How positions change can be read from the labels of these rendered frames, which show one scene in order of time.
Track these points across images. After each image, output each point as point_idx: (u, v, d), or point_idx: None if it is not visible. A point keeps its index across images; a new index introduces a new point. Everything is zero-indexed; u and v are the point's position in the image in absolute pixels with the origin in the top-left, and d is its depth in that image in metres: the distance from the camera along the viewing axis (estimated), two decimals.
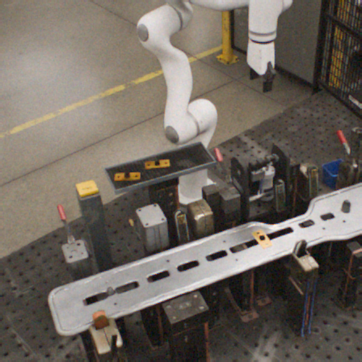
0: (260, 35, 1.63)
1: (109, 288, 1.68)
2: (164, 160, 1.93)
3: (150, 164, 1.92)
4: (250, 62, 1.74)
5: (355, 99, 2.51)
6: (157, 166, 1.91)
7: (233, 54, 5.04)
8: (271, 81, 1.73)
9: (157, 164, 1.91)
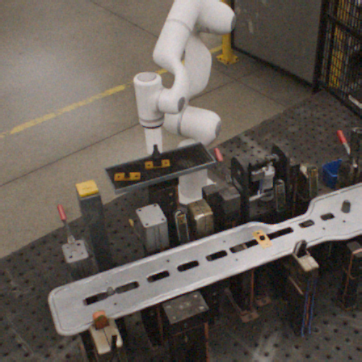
0: (144, 120, 1.76)
1: (109, 288, 1.68)
2: (164, 160, 1.93)
3: (150, 164, 1.92)
4: None
5: (355, 99, 2.51)
6: (157, 166, 1.91)
7: (233, 54, 5.04)
8: (160, 157, 1.88)
9: None
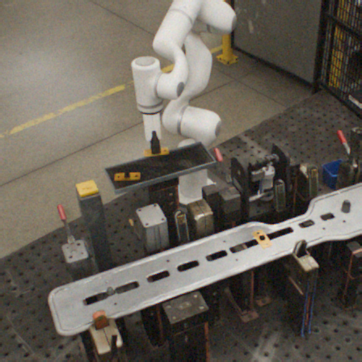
0: (142, 107, 1.72)
1: (109, 288, 1.68)
2: (163, 148, 1.90)
3: (149, 152, 1.88)
4: None
5: (355, 99, 2.51)
6: (155, 153, 1.88)
7: (233, 54, 5.04)
8: (158, 145, 1.85)
9: None
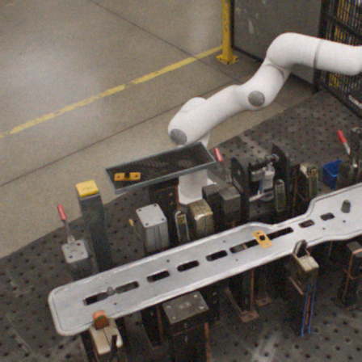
0: None
1: (109, 288, 1.68)
2: None
3: None
4: None
5: (355, 99, 2.51)
6: None
7: (233, 54, 5.04)
8: None
9: None
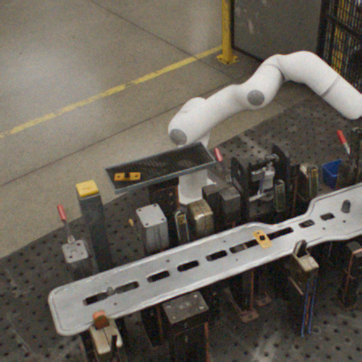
0: None
1: (109, 288, 1.68)
2: None
3: None
4: None
5: None
6: None
7: (233, 54, 5.04)
8: None
9: None
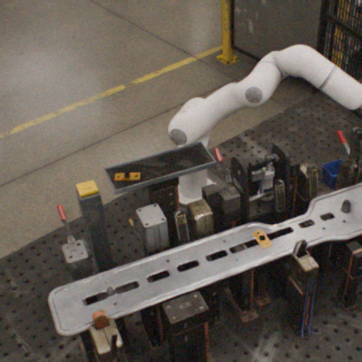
0: None
1: (109, 288, 1.68)
2: None
3: None
4: None
5: None
6: None
7: (233, 54, 5.04)
8: None
9: None
